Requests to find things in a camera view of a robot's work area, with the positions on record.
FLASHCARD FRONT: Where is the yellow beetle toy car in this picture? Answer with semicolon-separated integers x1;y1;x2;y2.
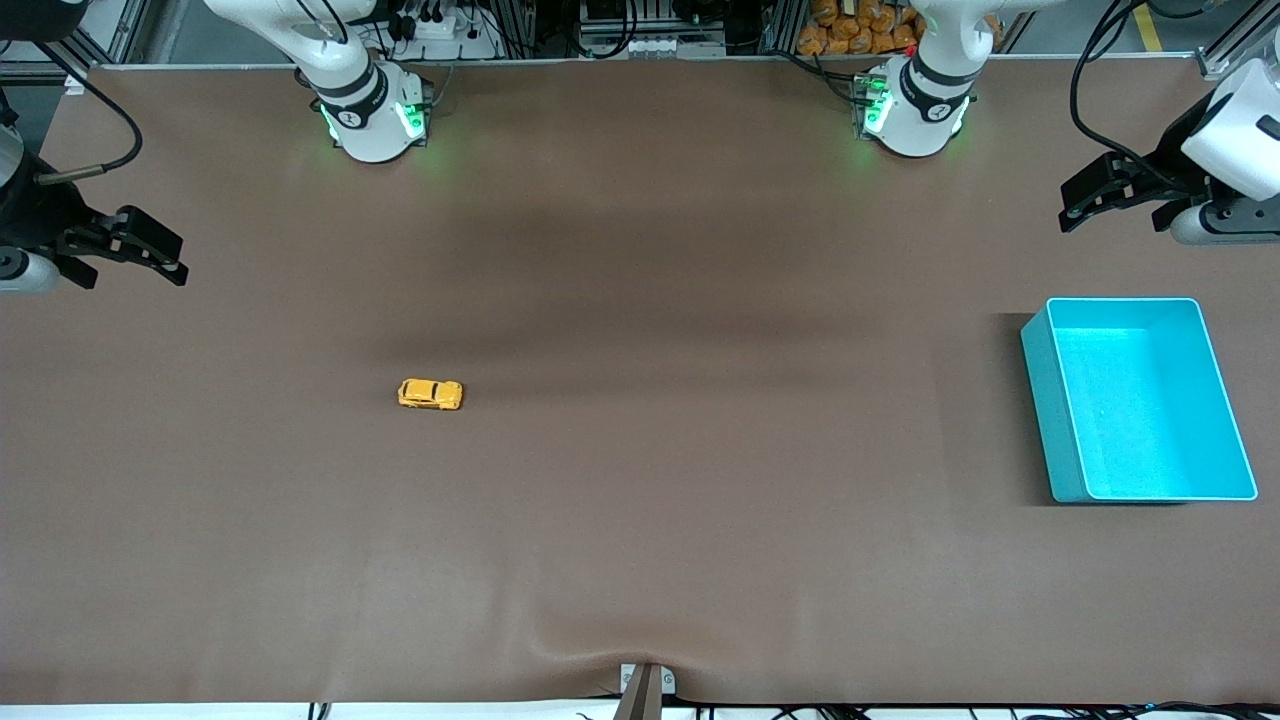
398;377;465;412

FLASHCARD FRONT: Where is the turquoise plastic bin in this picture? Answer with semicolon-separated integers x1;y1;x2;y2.
1020;297;1259;504

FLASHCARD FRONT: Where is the white power strip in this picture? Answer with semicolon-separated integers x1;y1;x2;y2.
385;0;501;61

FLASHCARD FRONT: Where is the white terminal block equipment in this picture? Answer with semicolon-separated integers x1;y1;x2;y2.
578;0;731;59

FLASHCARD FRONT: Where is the brown table mat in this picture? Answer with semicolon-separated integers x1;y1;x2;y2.
0;60;1280;706

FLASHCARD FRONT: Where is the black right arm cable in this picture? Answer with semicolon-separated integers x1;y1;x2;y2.
35;40;143;187

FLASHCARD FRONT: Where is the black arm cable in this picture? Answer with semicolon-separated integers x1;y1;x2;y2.
35;40;143;187
1068;0;1201;191

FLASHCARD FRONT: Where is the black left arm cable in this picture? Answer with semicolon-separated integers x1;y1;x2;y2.
1068;0;1201;191

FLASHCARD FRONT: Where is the aluminium frame profile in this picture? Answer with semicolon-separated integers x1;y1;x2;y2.
0;0;151;91
1195;0;1280;81

